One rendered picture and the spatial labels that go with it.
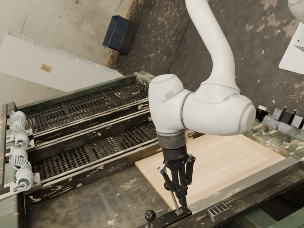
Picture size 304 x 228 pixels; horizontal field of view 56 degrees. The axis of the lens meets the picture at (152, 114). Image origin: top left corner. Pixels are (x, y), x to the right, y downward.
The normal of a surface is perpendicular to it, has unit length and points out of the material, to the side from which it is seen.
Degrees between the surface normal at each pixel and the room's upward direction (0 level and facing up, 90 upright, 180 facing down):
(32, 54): 90
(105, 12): 90
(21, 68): 90
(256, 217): 56
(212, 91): 28
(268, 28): 0
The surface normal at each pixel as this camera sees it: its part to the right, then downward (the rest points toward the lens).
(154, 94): -0.61, 0.17
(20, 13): 0.40, 0.34
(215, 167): -0.16, -0.90
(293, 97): -0.83, -0.26
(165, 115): -0.54, 0.41
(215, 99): -0.47, -0.37
